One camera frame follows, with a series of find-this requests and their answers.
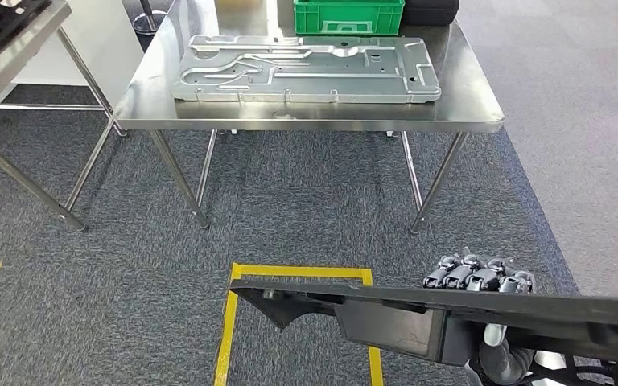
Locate stainless steel workbench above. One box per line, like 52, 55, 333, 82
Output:
0, 0, 129, 232
113, 0, 506, 236

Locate black plastic frame part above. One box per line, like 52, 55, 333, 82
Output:
229, 279, 618, 370
0, 0, 53, 62

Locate stamped grey metal plate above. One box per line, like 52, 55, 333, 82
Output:
170, 34, 443, 105

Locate black zip case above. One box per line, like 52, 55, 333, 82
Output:
402, 0, 460, 27

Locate yellow floor tape square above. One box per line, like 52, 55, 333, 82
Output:
212, 261, 385, 386

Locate green plastic crate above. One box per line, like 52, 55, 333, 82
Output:
293, 0, 406, 37

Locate chrome stanchion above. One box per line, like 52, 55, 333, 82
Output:
131, 0, 167, 35

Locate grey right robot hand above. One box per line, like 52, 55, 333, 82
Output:
422, 247, 537, 386

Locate white cabinet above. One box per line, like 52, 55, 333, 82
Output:
13, 0, 145, 88

